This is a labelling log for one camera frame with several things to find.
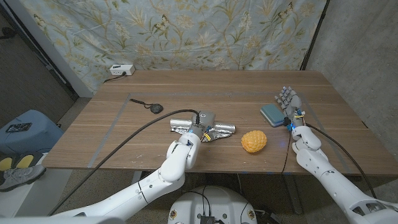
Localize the blue stool with phone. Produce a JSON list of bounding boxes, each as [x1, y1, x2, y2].
[[0, 109, 65, 155]]

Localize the black cap with strap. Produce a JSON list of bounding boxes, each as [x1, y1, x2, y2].
[[129, 98, 164, 114]]

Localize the teal soap box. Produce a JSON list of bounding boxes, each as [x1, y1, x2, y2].
[[260, 103, 286, 128]]

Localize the grey sneaker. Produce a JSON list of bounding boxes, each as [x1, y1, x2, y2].
[[0, 164, 47, 192]]

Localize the black slipper yellow insole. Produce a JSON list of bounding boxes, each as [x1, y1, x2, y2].
[[14, 154, 35, 169], [0, 157, 14, 172]]

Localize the white floor platform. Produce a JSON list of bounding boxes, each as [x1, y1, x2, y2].
[[0, 152, 74, 217]]

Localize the black power strip cord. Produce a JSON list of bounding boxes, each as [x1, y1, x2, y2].
[[103, 72, 127, 84]]

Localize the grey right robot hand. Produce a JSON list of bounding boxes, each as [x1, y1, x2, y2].
[[274, 86, 306, 128]]

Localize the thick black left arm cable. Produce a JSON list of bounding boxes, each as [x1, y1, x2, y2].
[[46, 108, 201, 217]]

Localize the floral backdrop cloth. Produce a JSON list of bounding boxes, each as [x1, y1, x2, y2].
[[18, 0, 327, 94]]

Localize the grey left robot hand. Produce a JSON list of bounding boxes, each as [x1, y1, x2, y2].
[[190, 110, 217, 138]]

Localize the white power strip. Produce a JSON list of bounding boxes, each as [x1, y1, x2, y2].
[[109, 64, 136, 76]]

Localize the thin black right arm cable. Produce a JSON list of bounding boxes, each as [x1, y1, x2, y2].
[[280, 129, 292, 175]]

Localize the black backdrop pole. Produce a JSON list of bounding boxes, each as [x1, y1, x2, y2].
[[298, 0, 330, 71]]

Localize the yellow bumpy ball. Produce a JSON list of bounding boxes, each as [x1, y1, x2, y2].
[[241, 129, 268, 154]]

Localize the grey table leg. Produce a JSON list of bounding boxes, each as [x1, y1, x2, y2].
[[282, 174, 303, 215], [132, 170, 144, 185]]

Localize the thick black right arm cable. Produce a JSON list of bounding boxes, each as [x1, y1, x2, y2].
[[306, 123, 377, 199]]

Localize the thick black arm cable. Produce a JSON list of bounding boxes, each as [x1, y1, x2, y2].
[[46, 108, 201, 217], [306, 123, 377, 199]]

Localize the white robot chest cover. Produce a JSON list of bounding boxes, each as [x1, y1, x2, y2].
[[0, 215, 127, 224]]

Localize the white robot torso base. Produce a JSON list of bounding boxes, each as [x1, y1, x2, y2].
[[167, 185, 258, 224]]

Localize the aluminum foil roll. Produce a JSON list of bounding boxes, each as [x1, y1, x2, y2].
[[169, 118, 236, 143]]

